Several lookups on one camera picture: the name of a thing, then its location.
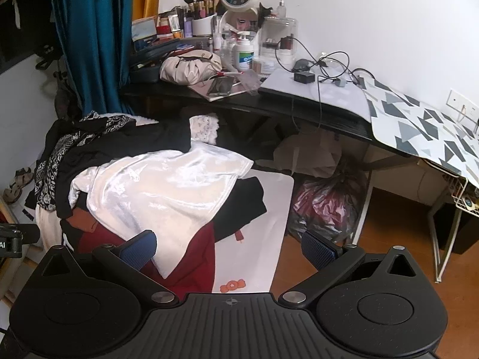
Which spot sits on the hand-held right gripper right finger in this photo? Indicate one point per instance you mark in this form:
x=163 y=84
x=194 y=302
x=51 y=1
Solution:
x=318 y=249

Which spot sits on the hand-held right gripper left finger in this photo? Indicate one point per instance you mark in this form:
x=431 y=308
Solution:
x=140 y=249

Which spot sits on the black and white patterned knit sweater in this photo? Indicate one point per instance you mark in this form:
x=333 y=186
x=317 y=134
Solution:
x=50 y=172

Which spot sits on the pink plastic bag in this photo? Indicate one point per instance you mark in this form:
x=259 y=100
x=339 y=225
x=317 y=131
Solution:
x=325 y=202

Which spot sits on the white sheet with orange prints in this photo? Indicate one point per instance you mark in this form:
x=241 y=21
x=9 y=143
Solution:
x=271 y=228

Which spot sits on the pair of sandals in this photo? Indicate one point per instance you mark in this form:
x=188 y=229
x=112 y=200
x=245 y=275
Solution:
x=17 y=187

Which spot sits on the dark red garment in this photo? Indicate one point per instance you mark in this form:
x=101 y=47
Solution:
x=194 y=265

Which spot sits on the white satin garment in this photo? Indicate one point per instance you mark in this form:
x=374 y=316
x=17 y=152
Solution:
x=157 y=194

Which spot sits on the black cloth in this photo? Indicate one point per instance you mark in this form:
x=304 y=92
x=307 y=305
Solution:
x=243 y=205

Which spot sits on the beige plastic bag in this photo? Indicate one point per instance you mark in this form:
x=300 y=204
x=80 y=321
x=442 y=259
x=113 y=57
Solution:
x=310 y=153

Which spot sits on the black garment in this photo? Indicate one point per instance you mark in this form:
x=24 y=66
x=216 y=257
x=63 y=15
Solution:
x=157 y=136

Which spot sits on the white metal table leg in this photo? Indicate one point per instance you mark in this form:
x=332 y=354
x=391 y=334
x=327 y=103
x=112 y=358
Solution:
x=447 y=239

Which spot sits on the white lace cloth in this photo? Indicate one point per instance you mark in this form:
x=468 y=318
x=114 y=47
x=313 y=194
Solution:
x=204 y=129

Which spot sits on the black desk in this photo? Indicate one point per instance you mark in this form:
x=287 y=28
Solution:
x=176 y=95

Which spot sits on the white laptop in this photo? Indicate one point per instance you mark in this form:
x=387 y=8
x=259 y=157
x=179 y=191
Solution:
x=292 y=91

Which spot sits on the small grey adapter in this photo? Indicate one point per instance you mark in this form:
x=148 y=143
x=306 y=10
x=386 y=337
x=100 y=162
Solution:
x=339 y=83

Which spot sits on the black charger adapter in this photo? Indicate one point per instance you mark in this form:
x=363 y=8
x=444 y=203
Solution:
x=304 y=77

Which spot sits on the dark toiletry case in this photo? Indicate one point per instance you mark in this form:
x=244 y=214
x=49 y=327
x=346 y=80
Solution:
x=148 y=71

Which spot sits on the smartphone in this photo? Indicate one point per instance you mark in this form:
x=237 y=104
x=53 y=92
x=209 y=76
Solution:
x=220 y=86

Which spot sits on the white pump lotion bottle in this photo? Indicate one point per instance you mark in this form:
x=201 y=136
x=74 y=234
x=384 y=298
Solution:
x=244 y=54

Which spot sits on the teal curtain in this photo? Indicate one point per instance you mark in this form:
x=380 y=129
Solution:
x=93 y=37

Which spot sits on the light blue box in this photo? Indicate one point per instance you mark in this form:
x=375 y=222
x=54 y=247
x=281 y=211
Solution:
x=144 y=31

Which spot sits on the clear plastic cosmetic case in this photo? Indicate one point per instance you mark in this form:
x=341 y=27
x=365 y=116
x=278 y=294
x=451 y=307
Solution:
x=278 y=31

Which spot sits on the white brush cup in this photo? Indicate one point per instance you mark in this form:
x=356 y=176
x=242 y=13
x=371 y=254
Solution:
x=204 y=26

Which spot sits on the clear perfume bottle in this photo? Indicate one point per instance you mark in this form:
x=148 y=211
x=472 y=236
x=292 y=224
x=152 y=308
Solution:
x=282 y=7

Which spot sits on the bunch of makeup brushes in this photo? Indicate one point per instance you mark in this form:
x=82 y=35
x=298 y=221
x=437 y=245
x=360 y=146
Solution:
x=202 y=3

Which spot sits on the white wall socket panel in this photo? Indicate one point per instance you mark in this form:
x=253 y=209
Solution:
x=462 y=104

